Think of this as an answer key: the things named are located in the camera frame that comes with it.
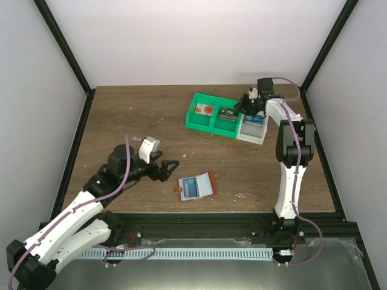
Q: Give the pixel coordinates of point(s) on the white plastic bin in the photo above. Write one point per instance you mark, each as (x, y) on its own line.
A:
(250, 133)

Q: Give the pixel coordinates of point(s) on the black VIP card stack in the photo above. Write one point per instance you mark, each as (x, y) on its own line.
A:
(228, 114)

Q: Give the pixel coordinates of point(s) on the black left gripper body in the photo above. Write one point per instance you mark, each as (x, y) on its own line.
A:
(156, 170)

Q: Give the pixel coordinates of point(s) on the black frame post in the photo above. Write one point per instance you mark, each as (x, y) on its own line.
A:
(329, 42)
(60, 39)

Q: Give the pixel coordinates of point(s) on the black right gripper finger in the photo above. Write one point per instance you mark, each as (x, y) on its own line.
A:
(241, 105)
(243, 111)

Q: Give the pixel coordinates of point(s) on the black left back frame post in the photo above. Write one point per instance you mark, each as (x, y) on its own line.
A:
(60, 39)

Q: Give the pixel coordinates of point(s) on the green plastic bin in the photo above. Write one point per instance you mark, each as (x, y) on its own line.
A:
(200, 122)
(221, 125)

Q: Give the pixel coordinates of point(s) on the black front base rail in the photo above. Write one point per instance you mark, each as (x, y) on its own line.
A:
(257, 228)

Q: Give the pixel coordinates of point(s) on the black right back frame post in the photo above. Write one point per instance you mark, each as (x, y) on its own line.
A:
(329, 42)

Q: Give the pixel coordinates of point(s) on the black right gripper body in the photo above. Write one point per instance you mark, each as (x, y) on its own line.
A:
(247, 106)

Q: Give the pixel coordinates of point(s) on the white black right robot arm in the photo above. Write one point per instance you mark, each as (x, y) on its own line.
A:
(294, 150)

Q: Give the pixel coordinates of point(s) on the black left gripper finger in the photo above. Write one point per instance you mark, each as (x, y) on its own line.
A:
(167, 168)
(154, 156)

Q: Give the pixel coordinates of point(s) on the middle green plastic bin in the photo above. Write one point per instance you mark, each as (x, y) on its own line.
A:
(221, 125)

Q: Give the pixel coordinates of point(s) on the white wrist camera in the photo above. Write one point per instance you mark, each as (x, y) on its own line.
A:
(253, 92)
(149, 145)

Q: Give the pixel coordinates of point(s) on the light blue slotted cable duct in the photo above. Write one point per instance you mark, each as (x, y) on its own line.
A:
(182, 254)

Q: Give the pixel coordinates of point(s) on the blue card stack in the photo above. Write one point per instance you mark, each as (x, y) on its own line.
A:
(258, 120)

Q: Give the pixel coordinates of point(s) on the left green plastic bin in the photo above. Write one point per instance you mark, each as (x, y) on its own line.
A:
(200, 122)

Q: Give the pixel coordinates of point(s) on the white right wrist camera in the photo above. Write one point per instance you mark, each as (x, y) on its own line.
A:
(253, 92)

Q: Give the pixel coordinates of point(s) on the brown leather card holder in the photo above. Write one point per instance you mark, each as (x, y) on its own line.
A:
(206, 185)

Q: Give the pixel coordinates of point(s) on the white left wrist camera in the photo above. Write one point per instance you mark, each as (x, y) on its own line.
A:
(149, 145)

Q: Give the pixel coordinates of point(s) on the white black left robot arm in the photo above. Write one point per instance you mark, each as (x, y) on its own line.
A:
(35, 262)

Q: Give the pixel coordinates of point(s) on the red white card stack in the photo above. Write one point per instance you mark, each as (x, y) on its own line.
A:
(204, 109)

